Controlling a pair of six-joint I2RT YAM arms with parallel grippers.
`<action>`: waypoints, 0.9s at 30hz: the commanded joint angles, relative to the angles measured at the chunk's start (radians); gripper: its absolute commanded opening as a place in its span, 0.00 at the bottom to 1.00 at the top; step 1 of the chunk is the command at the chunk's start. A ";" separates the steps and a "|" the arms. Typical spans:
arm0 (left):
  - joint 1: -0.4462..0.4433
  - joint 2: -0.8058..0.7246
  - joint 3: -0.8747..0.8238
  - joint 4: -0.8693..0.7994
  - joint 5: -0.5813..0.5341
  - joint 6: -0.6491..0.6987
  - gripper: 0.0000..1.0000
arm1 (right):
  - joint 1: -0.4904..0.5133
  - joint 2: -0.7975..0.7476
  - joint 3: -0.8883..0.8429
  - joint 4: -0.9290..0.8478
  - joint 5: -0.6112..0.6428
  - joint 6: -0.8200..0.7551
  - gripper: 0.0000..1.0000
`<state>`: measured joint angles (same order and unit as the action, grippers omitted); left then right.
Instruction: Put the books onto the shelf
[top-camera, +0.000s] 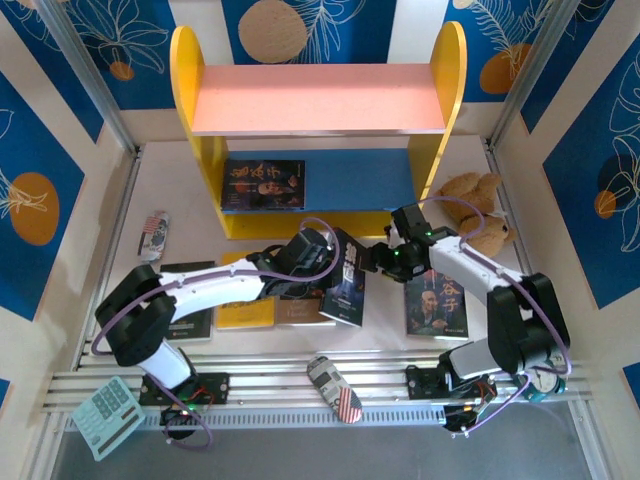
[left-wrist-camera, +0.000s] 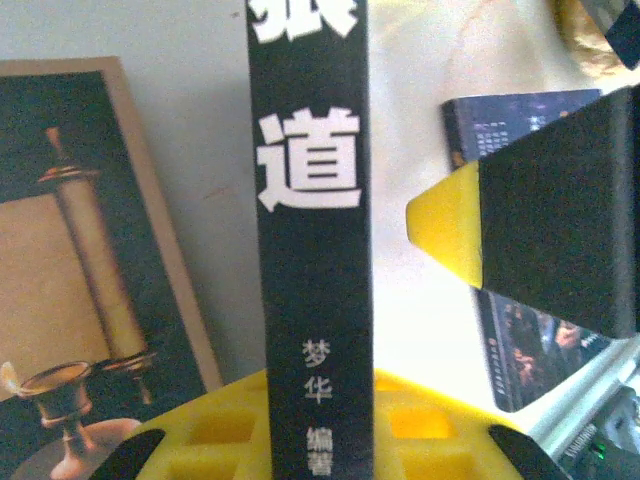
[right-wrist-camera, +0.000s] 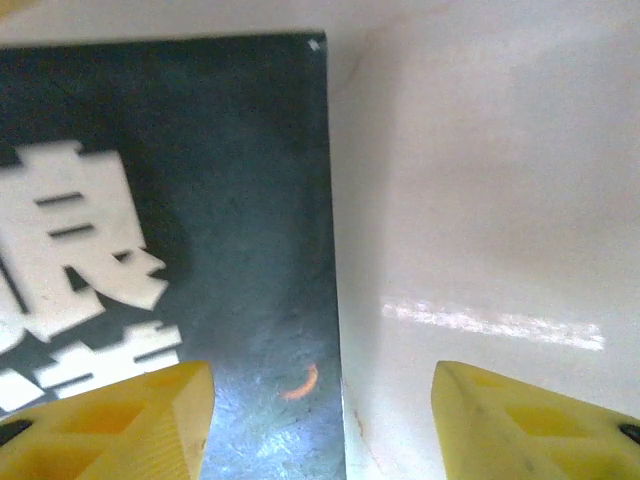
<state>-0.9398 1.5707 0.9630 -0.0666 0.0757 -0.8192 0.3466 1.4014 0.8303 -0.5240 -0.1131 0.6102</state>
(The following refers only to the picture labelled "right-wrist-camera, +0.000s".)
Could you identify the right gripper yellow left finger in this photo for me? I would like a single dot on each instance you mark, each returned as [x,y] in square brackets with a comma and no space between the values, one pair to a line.
[100,430]

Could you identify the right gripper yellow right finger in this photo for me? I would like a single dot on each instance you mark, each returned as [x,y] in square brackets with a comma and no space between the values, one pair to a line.
[525,430]

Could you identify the dark book with white characters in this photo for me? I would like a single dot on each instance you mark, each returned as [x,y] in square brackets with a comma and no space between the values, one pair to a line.
[225,200]

